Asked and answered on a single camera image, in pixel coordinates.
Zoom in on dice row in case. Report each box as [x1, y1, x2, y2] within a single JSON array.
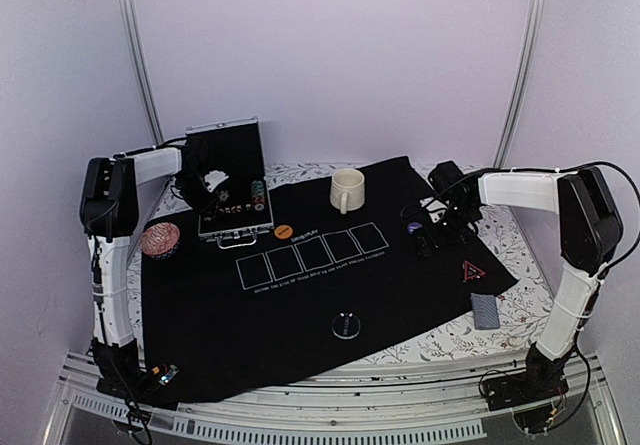
[[219, 204, 252, 215]]

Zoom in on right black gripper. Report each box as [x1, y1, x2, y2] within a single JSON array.
[[413, 202, 479, 258]]

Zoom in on left aluminium frame post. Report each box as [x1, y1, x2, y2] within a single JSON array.
[[118, 0, 164, 145]]

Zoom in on aluminium frame post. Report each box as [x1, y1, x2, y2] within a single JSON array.
[[492, 0, 545, 168], [118, 0, 164, 145]]

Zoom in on black poker table mat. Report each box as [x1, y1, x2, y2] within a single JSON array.
[[141, 157, 515, 406]]

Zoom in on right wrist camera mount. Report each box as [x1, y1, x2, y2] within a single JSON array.
[[428, 160, 464, 193]]

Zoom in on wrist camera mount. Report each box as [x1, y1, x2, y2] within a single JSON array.
[[203, 170, 229, 193], [428, 160, 464, 193]]

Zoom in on small green circuit board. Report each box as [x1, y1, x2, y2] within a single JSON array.
[[151, 364, 179, 386]]

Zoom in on right aluminium frame post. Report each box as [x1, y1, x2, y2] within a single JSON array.
[[492, 0, 545, 168]]

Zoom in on blue patterned card deck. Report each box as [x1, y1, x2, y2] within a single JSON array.
[[470, 293, 501, 331]]

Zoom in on clear black dealer button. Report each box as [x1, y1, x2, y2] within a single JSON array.
[[331, 312, 361, 340]]

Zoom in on aluminium poker chip case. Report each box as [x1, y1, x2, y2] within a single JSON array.
[[181, 117, 274, 249]]

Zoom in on orange big blind button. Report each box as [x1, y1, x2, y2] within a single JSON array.
[[274, 224, 293, 240]]

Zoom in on red triangle black token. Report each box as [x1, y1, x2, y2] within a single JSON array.
[[462, 260, 486, 283]]

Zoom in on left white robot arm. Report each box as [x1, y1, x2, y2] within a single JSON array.
[[79, 137, 216, 400]]

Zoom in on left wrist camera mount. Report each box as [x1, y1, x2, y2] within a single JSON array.
[[203, 170, 229, 193]]

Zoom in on front aluminium rail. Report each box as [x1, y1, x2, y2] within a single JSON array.
[[43, 352, 630, 444]]

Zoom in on purple small blind button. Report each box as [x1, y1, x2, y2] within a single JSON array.
[[407, 222, 423, 235]]

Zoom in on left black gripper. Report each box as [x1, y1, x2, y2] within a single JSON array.
[[178, 172, 222, 215]]

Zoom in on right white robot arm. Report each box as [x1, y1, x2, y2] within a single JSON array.
[[400, 161, 624, 411]]

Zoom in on cream ceramic mug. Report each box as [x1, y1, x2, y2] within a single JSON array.
[[329, 168, 365, 215]]

